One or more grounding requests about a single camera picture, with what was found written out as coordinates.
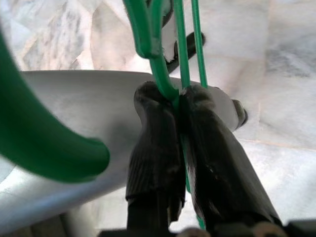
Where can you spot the green plastic hanger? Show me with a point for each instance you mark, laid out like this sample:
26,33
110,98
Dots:
37,138

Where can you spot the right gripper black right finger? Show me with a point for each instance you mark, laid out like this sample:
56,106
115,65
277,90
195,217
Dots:
222,172

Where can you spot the chrome clothes rack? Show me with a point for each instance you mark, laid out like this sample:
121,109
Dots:
86,106

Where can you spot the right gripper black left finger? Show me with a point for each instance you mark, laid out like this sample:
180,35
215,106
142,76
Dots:
155,160

